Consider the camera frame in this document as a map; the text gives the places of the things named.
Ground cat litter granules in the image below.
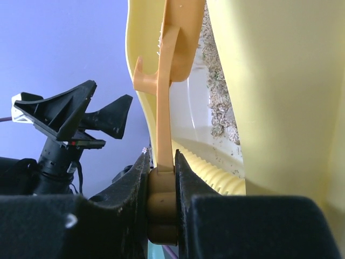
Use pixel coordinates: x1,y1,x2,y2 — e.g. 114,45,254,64
196,2,242,162

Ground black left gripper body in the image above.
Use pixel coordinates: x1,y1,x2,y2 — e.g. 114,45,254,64
33,118,106,162

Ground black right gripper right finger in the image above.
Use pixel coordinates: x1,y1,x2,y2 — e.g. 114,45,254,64
175,152,341,258

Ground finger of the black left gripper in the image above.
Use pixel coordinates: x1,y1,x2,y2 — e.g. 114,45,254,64
80,94,133,139
14,80,97,141

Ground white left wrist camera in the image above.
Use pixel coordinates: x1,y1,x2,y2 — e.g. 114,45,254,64
11,92,36,124

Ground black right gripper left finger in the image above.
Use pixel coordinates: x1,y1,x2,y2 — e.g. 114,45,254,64
1,151,150,258

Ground yellow and grey litter box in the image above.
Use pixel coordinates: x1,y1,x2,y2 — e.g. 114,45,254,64
125,0,345,211

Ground orange litter scoop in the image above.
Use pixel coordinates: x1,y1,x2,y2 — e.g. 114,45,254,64
128,1,204,245

